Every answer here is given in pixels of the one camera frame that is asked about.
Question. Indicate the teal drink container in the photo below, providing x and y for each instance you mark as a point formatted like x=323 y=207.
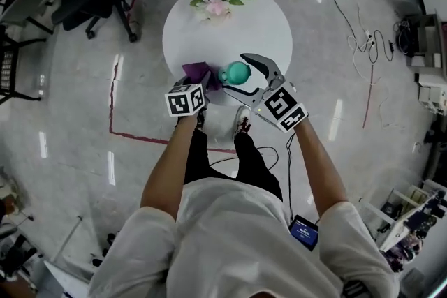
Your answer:
x=236 y=73

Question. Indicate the person's white shirt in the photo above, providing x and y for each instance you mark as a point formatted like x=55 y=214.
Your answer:
x=227 y=240

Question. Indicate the purple cloth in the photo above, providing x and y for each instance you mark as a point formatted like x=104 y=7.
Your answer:
x=196 y=71

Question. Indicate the person's left forearm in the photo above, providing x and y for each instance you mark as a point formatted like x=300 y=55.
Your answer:
x=171 y=167

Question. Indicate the black mesh chair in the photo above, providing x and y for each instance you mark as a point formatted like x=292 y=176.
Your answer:
x=14 y=69

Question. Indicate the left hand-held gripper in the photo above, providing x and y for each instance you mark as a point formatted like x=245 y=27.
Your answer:
x=183 y=100

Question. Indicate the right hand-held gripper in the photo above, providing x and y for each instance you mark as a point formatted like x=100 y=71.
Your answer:
x=283 y=108

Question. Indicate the grey equipment shelf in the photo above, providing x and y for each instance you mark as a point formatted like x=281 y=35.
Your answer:
x=424 y=42

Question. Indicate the person's right shoe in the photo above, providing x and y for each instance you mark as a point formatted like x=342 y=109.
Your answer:
x=241 y=122

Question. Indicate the white power strip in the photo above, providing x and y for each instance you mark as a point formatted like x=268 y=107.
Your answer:
x=368 y=36

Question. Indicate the black device with screen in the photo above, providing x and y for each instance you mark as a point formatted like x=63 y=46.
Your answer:
x=304 y=232

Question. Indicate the person's black trousers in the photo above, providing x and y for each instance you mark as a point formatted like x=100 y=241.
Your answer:
x=255 y=167

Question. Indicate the person's right forearm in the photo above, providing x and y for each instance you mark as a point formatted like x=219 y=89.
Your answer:
x=321 y=167

